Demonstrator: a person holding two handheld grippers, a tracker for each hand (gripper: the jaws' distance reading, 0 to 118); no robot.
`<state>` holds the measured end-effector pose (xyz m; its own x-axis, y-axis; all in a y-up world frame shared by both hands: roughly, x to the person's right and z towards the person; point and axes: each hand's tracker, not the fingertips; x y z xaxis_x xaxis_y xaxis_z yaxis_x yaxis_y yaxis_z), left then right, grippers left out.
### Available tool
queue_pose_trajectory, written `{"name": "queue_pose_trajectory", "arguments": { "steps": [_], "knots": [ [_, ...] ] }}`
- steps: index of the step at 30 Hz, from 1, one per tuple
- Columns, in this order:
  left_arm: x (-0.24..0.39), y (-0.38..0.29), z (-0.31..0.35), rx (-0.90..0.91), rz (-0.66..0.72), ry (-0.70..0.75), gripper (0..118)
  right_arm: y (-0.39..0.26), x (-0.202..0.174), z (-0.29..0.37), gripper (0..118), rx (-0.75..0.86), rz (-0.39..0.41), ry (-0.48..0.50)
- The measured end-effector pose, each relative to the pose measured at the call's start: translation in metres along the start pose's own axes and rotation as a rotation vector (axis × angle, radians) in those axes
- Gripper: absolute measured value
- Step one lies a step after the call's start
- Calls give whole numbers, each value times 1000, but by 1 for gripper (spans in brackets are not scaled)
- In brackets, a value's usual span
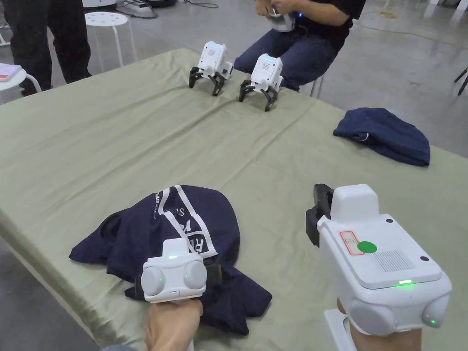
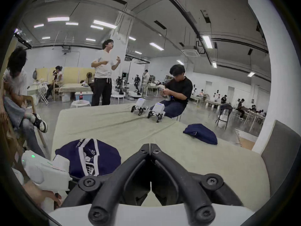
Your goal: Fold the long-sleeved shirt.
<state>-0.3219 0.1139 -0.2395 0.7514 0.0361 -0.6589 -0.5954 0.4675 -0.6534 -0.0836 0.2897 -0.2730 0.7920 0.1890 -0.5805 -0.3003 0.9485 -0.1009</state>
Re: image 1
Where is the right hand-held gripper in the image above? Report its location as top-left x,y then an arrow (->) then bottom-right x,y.
306,183 -> 452,351

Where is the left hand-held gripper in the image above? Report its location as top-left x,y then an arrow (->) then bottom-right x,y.
134,239 -> 223,304

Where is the dark blue shirt white print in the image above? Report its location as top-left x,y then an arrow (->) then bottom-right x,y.
69,184 -> 273,335

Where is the person's left hand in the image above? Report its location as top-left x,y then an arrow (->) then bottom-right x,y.
144,299 -> 204,351

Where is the person's right hand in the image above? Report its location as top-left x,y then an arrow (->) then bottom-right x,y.
336,296 -> 424,351

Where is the folded dark blue garment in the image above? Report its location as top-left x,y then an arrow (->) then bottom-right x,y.
333,107 -> 431,167

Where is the bed with pale green sheet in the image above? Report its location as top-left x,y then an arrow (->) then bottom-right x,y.
0,47 -> 468,351

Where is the spare white hand-held gripper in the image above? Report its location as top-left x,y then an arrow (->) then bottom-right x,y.
188,41 -> 234,97
239,53 -> 284,112

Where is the white stool with pink item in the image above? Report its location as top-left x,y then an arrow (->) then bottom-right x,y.
0,63 -> 43,106

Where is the white round stool with holes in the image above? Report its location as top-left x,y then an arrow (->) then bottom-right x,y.
84,11 -> 138,73

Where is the yellow cable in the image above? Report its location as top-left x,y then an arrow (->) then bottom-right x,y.
360,10 -> 468,49

